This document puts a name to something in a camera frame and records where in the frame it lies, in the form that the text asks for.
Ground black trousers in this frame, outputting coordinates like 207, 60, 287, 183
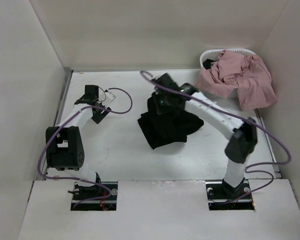
137, 97, 204, 150

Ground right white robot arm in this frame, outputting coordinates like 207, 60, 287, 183
151, 73, 258, 198

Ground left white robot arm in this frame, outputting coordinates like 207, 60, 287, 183
45, 85, 116, 200

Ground pink trousers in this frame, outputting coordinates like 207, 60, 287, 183
195, 49, 278, 111

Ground white laundry basket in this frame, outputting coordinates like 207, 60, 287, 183
195, 48, 255, 99

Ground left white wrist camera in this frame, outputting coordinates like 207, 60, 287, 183
102, 90, 116, 106

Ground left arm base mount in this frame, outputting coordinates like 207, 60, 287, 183
68, 182, 119, 212

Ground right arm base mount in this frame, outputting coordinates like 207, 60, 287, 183
205, 180, 255, 211

